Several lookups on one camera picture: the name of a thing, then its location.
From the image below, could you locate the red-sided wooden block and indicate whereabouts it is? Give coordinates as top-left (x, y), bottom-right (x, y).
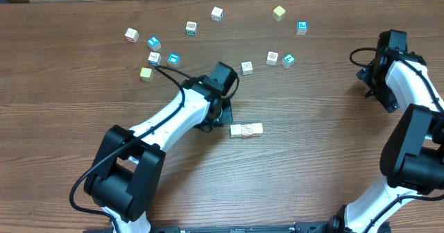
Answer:
top-left (241, 124), bottom-right (253, 138)

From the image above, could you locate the yellow-top wooden block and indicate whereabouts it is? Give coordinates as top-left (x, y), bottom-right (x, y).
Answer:
top-left (251, 123), bottom-right (264, 136)
top-left (273, 6), bottom-right (286, 21)
top-left (139, 67), bottom-right (153, 81)

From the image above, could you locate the yellow-sided plain-top wooden block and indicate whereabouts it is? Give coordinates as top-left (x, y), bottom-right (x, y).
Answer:
top-left (230, 124), bottom-right (242, 137)

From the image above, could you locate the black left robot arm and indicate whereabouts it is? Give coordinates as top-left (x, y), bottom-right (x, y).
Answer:
top-left (80, 62), bottom-right (239, 232)

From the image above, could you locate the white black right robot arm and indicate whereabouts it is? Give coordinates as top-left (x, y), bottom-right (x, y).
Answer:
top-left (316, 29), bottom-right (443, 232)

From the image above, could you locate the green R wooden block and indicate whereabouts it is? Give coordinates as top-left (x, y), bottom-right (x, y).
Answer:
top-left (241, 61), bottom-right (253, 76)

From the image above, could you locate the blue-top wooden block lower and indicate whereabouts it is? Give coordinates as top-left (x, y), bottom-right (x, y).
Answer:
top-left (167, 53), bottom-right (181, 67)

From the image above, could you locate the blue-top wooden block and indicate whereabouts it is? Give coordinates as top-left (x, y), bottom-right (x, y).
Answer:
top-left (296, 21), bottom-right (308, 35)
top-left (146, 36), bottom-right (161, 51)
top-left (167, 53), bottom-right (181, 67)

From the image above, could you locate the blue-sided plain-top wooden block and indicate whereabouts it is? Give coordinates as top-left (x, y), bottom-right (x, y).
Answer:
top-left (266, 51), bottom-right (278, 66)

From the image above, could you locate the green-top wooden block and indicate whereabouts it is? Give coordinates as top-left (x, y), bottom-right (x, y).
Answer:
top-left (282, 53), bottom-right (296, 69)

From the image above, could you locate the blue I wooden block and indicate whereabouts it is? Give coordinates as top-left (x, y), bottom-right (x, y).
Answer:
top-left (147, 51), bottom-right (162, 66)

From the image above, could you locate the blue-top wooden block right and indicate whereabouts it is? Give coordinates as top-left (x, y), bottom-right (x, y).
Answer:
top-left (296, 21), bottom-right (308, 35)

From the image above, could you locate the green B wooden block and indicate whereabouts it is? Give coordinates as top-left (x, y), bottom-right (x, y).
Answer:
top-left (185, 21), bottom-right (197, 36)

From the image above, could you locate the blue-top wooden block upper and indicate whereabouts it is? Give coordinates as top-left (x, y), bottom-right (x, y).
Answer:
top-left (146, 36), bottom-right (161, 51)

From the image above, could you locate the plain-top wooden block far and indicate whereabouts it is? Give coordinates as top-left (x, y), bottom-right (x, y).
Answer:
top-left (211, 7), bottom-right (223, 22)

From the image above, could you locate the red U wooden block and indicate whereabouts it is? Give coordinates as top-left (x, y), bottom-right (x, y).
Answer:
top-left (125, 28), bottom-right (139, 43)

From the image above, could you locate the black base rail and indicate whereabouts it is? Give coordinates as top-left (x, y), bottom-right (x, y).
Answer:
top-left (83, 219), bottom-right (392, 233)

